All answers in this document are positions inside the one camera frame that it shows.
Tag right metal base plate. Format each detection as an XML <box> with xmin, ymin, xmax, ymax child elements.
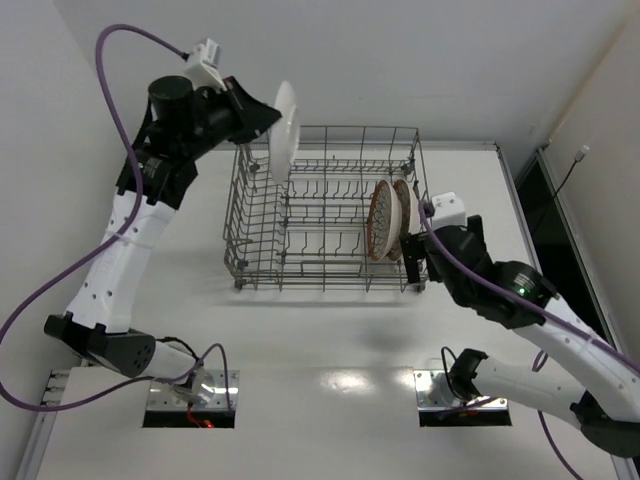
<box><xmin>413</xmin><ymin>369</ymin><xmax>509</xmax><ymax>415</ymax></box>

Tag white plate orange sunburst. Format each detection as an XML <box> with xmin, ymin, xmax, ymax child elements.
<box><xmin>269</xmin><ymin>81</ymin><xmax>301</xmax><ymax>184</ymax></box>

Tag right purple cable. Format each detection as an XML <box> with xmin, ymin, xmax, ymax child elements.
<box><xmin>418</xmin><ymin>199</ymin><xmax>640</xmax><ymax>480</ymax></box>

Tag floral plate brown rim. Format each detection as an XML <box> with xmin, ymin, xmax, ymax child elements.
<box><xmin>387</xmin><ymin>179</ymin><xmax>421</xmax><ymax>261</ymax></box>
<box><xmin>367</xmin><ymin>180</ymin><xmax>402</xmax><ymax>261</ymax></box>

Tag purple cable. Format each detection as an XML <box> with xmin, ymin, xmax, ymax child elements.
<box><xmin>418</xmin><ymin>199</ymin><xmax>640</xmax><ymax>480</ymax></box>
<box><xmin>0</xmin><ymin>23</ymin><xmax>232</xmax><ymax>416</ymax></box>

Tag grey wire dish rack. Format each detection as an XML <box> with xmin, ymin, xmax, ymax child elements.
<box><xmin>224</xmin><ymin>126</ymin><xmax>426</xmax><ymax>291</ymax></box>

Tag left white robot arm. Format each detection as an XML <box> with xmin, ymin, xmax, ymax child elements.
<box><xmin>44</xmin><ymin>75</ymin><xmax>282</xmax><ymax>379</ymax></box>

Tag metal base plate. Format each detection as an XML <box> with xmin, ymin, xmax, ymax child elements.
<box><xmin>146</xmin><ymin>370</ymin><xmax>240</xmax><ymax>413</ymax></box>
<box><xmin>413</xmin><ymin>369</ymin><xmax>509</xmax><ymax>415</ymax></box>

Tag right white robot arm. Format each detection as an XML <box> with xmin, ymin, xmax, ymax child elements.
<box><xmin>400</xmin><ymin>219</ymin><xmax>639</xmax><ymax>458</ymax></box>

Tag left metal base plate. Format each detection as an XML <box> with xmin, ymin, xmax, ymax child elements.
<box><xmin>146</xmin><ymin>370</ymin><xmax>240</xmax><ymax>413</ymax></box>

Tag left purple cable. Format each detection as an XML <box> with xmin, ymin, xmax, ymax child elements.
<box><xmin>0</xmin><ymin>23</ymin><xmax>232</xmax><ymax>416</ymax></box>

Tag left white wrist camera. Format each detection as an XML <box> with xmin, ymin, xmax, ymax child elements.
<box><xmin>183</xmin><ymin>38</ymin><xmax>226</xmax><ymax>92</ymax></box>

